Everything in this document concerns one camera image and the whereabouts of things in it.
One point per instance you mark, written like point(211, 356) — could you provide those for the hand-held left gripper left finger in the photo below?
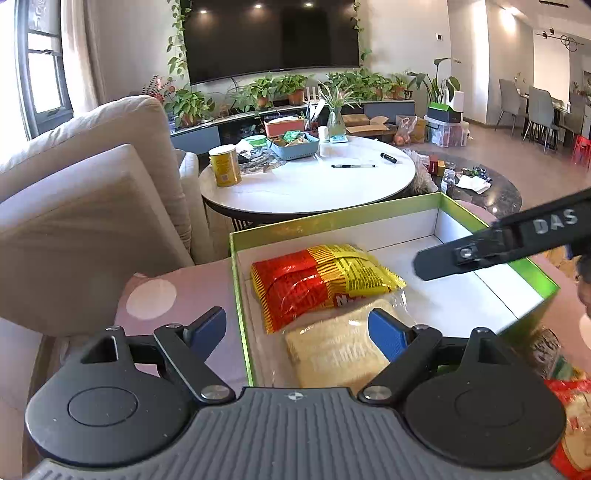
point(210, 325)

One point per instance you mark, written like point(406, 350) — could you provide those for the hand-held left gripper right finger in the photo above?
point(385, 334)

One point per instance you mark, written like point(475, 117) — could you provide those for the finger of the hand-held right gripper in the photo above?
point(443, 261)

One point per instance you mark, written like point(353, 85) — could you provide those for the green cardboard box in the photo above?
point(401, 230)

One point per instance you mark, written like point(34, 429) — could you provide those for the pink dotted cushion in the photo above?
point(184, 295)

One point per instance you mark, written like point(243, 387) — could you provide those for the dark round coffee table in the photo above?
point(501, 196)

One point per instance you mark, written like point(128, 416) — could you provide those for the clear beige cracker packet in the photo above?
point(332, 350)

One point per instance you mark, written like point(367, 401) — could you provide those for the glass jar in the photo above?
point(448, 183)

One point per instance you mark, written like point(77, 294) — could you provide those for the red stool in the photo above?
point(582, 150)

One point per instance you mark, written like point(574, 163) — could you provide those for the white cloth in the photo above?
point(473, 184)

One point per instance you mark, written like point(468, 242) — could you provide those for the red yellow snack packet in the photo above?
point(314, 281)

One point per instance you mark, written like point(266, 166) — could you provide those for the grey dining chair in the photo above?
point(510, 101)
point(542, 110)

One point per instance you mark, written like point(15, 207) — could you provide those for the black marker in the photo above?
point(388, 158)

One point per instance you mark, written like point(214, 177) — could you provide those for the clear storage bin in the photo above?
point(445, 134)

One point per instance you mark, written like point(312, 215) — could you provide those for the grey printed snack packet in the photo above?
point(547, 350)

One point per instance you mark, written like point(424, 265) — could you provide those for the black pen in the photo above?
point(353, 165)

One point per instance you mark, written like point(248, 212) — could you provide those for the plastic bag of fruit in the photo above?
point(405, 133)

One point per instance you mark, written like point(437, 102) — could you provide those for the white round table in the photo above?
point(318, 184)

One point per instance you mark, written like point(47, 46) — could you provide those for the green lid box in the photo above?
point(443, 113)

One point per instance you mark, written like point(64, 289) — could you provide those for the open cardboard box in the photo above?
point(364, 124)

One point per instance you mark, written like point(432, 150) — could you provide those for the yellow can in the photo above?
point(225, 166)

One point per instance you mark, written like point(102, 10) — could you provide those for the beige sofa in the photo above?
point(92, 207)

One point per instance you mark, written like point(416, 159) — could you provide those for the small white cup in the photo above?
point(323, 134)

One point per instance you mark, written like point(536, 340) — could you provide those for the tall leafy plant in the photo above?
point(436, 81)

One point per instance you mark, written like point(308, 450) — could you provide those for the glass vase with plant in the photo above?
point(337, 113)

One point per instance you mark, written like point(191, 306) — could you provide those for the blue plastic basket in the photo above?
point(295, 148)

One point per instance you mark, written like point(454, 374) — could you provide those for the dark television cabinet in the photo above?
point(198, 136)

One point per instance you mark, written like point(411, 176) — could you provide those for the orange storage box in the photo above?
point(284, 125)

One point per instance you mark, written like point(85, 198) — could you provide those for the potted green plant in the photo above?
point(293, 87)
point(263, 92)
point(189, 106)

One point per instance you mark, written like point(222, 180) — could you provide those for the red flower plant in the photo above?
point(159, 90)

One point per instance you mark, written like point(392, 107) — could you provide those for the hanging green vine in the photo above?
point(178, 41)

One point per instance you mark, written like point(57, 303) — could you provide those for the dark framed window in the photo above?
point(44, 69)

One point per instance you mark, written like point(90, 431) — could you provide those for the black wall television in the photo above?
point(272, 37)

